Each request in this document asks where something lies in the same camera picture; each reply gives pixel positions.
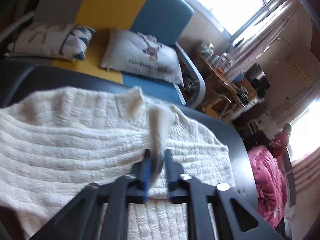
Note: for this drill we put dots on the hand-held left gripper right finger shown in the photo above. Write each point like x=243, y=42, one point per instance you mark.
x=168, y=180

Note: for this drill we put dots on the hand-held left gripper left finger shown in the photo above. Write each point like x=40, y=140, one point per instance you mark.
x=146, y=175

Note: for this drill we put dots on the white knitted sweater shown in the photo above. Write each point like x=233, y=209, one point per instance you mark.
x=75, y=135

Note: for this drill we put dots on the pink quilt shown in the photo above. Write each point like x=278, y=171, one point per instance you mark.
x=267, y=180

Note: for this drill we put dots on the wooden side table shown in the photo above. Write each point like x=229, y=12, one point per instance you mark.
x=220, y=80

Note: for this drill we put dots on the grey deer print cushion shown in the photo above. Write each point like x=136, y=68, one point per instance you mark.
x=130, y=55

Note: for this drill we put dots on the blue chair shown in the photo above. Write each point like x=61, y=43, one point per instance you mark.
x=238, y=77

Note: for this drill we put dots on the black television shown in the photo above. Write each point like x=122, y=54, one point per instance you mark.
x=255, y=76

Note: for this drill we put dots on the white framed window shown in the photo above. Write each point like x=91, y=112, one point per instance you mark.
x=305, y=135
x=225, y=0

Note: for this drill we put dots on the grey yellow blue sofa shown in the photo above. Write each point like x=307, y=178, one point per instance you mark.
x=112, y=10

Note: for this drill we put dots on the triangle pattern cushion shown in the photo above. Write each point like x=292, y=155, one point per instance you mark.
x=37, y=40

